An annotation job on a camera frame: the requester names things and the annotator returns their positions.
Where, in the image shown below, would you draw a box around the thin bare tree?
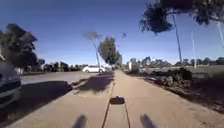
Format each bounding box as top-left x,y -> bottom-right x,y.
83,31 -> 104,69

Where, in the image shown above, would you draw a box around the pale vehicle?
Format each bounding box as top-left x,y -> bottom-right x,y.
0,61 -> 23,109

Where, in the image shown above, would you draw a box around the grey asphalt road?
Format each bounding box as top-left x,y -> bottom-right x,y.
0,70 -> 116,128

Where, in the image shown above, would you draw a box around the robot's own part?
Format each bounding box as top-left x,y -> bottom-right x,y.
139,113 -> 156,128
71,114 -> 88,128

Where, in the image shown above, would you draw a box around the tall thin-trunked tree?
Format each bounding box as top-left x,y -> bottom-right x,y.
138,0 -> 224,65

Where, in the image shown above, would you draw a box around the row of parked vehicles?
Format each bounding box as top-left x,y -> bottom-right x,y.
38,61 -> 84,73

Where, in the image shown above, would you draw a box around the big dark tree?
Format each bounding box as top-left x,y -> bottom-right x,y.
0,22 -> 40,74

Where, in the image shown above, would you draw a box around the bushy green tree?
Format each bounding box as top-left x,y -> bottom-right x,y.
98,36 -> 124,70

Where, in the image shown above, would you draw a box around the white car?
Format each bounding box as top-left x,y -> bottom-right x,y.
81,65 -> 107,74

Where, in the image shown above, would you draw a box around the white pole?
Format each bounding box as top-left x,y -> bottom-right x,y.
190,31 -> 198,70

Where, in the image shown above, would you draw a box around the row of distant trees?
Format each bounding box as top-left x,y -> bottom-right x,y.
128,56 -> 224,68

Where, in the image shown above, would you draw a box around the pale concrete pavement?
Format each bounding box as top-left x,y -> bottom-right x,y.
4,69 -> 224,128

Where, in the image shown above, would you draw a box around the dark bushes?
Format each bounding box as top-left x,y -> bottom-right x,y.
151,66 -> 194,87

